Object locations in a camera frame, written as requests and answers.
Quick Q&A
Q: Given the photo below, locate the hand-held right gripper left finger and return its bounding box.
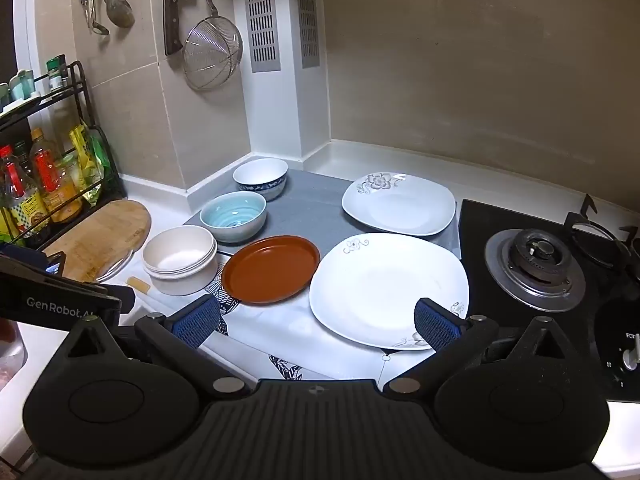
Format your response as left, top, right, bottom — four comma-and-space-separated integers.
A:
52, 294, 253, 396

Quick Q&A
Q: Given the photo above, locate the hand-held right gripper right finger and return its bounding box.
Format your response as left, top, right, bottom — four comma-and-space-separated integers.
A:
382, 298, 576, 396

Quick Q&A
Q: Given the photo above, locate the white bowl with blue pattern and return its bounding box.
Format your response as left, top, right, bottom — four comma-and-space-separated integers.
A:
232, 157, 289, 203

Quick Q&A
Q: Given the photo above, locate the cream bowl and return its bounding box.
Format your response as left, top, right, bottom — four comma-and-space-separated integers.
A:
145, 255, 219, 297
142, 225, 217, 275

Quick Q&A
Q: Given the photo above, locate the clear plastic container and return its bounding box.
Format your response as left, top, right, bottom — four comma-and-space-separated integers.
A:
0, 321, 27, 393

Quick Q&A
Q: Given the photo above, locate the large white square plate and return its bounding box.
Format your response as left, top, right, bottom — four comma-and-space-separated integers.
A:
308, 232, 471, 351

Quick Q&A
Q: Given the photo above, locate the wooden cutting board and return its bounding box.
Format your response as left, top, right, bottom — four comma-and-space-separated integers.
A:
42, 200, 152, 283

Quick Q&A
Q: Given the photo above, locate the white leaf-print cloth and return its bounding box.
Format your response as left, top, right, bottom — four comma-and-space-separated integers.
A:
120, 260, 471, 383

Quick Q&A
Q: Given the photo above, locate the brown round plate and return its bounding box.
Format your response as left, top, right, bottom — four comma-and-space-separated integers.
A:
221, 235, 321, 306

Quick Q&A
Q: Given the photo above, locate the red-capped sauce bottle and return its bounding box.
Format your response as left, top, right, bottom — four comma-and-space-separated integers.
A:
0, 145, 51, 236

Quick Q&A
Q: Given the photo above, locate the metal stove burner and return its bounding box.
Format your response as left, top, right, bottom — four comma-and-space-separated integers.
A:
484, 229, 586, 313

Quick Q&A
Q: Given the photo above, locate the black gas stove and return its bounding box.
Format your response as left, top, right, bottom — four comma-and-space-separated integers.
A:
457, 199, 640, 403

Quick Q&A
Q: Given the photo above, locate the light blue bowl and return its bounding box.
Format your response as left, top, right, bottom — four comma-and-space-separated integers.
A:
199, 191, 268, 244

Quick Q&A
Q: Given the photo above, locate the small white square plate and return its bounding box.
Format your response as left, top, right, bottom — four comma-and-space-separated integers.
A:
341, 172, 457, 237

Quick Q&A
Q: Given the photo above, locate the oil bottle with red label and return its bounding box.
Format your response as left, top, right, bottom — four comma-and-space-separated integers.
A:
29, 127, 71, 223

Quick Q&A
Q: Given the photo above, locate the yellow seasoning packet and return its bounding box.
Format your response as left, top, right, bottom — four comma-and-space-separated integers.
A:
67, 124, 98, 191

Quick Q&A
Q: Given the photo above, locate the green seasoning packet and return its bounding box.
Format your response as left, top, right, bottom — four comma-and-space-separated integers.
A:
89, 130, 113, 193

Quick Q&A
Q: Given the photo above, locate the grey fabric mat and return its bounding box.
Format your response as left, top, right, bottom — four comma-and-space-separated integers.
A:
182, 167, 461, 261

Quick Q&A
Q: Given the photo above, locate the black pan support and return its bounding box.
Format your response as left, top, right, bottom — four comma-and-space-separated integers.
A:
565, 194, 640, 281

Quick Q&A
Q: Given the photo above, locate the white stove knob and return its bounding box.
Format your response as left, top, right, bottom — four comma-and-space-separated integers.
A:
621, 332, 640, 373

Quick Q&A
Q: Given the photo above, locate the green-capped spice bottle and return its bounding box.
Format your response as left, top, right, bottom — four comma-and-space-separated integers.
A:
46, 54, 69, 92

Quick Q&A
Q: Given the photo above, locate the metal mesh strainer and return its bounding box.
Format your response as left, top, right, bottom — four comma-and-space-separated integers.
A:
182, 0, 244, 92

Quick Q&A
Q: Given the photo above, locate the kitchen cleaver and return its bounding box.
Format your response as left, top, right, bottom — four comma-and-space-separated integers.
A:
163, 0, 187, 57

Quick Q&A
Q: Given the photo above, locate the wide grey vent grille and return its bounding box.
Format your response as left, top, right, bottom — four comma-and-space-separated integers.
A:
242, 0, 282, 74

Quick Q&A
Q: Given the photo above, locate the narrow grey vent grille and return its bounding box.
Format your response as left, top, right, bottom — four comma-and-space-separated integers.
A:
295, 0, 321, 69

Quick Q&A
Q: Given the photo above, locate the black wire spice rack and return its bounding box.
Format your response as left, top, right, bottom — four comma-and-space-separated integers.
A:
0, 60, 126, 251

